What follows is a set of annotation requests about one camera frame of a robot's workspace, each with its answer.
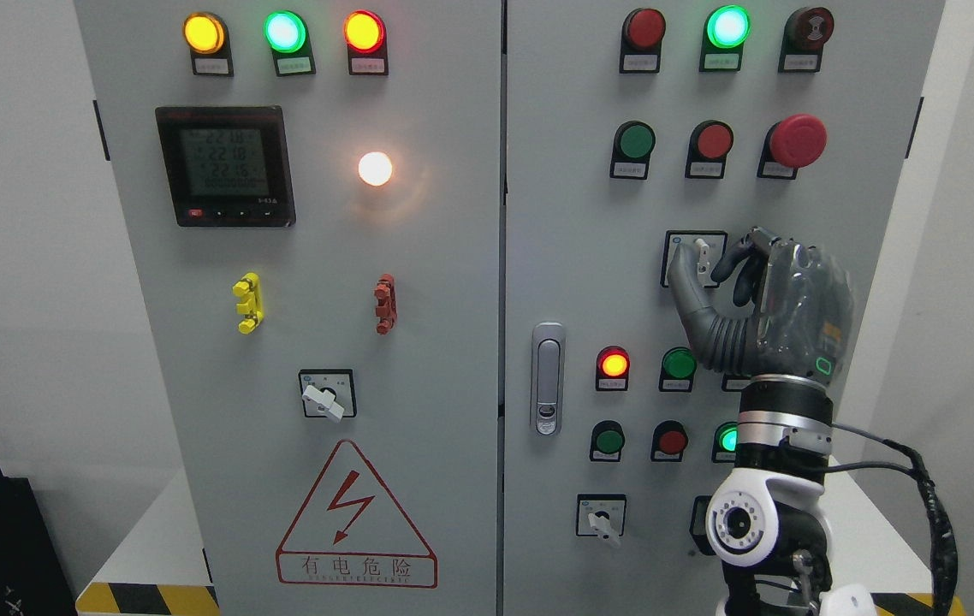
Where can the gray robotic hand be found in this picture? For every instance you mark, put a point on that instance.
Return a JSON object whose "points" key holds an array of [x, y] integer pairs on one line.
{"points": [[803, 309]]}

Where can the gray rotary switch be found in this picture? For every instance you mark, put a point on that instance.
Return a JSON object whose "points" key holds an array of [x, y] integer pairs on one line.
{"points": [[707, 248], [601, 516]]}

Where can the green indicator middle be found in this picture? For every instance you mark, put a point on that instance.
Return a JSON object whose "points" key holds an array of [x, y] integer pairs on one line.
{"points": [[678, 370]]}

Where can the green lit indicator lower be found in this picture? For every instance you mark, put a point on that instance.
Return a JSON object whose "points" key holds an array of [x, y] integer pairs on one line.
{"points": [[724, 445]]}

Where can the red push button lower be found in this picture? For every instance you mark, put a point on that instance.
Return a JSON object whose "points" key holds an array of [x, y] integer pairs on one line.
{"points": [[668, 442]]}

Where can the red push button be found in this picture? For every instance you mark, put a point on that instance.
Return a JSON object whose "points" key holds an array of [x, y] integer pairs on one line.
{"points": [[709, 145], [668, 442]]}

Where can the red emergency stop button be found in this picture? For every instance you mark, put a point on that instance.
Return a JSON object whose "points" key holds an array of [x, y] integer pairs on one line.
{"points": [[790, 145]]}

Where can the red lit indicator middle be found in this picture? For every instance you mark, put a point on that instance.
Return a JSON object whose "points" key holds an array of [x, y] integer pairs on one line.
{"points": [[612, 369]]}

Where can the red push button upper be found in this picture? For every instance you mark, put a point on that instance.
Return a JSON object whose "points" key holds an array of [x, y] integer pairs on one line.
{"points": [[709, 145]]}

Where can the green push button lower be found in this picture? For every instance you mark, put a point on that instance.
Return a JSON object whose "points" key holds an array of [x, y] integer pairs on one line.
{"points": [[607, 442]]}

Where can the green push button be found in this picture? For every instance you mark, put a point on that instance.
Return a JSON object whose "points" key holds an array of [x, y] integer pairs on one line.
{"points": [[633, 143], [607, 442]]}

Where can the green push button upper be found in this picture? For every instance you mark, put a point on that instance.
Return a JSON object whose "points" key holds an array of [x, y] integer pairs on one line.
{"points": [[633, 143]]}

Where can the dark red buzzer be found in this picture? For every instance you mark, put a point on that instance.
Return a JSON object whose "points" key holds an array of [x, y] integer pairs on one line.
{"points": [[806, 32]]}

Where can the green lit light top right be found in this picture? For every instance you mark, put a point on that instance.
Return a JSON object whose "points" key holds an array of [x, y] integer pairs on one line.
{"points": [[722, 45]]}

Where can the dark red light top right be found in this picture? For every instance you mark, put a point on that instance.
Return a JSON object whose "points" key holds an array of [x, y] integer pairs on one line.
{"points": [[642, 33]]}

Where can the gray electrical cabinet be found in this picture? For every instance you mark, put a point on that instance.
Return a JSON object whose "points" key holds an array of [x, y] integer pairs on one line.
{"points": [[499, 117]]}

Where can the white glowing indicator light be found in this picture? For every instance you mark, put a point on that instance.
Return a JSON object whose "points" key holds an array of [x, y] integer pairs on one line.
{"points": [[376, 168]]}

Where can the red electrical hazard sticker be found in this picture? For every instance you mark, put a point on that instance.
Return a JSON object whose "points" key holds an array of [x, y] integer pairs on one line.
{"points": [[350, 530]]}

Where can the red indicator light top left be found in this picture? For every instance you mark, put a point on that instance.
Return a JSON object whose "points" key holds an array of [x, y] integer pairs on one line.
{"points": [[367, 43]]}

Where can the green indicator light top left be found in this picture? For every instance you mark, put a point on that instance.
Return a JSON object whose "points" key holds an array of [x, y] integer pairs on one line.
{"points": [[289, 39]]}

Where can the black digital power meter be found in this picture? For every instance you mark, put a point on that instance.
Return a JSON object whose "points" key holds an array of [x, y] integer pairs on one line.
{"points": [[228, 166]]}

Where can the yellow indicator light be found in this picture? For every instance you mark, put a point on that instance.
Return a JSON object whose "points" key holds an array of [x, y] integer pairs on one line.
{"points": [[208, 41]]}

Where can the black rotary knob switch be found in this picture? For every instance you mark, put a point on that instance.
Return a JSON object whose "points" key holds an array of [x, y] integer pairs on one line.
{"points": [[697, 526]]}

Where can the silver door latch handle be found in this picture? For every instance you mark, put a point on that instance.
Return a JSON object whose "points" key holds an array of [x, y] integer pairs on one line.
{"points": [[547, 378]]}

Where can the gray rotary switch left door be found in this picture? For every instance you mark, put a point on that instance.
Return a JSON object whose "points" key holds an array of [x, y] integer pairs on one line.
{"points": [[328, 393]]}

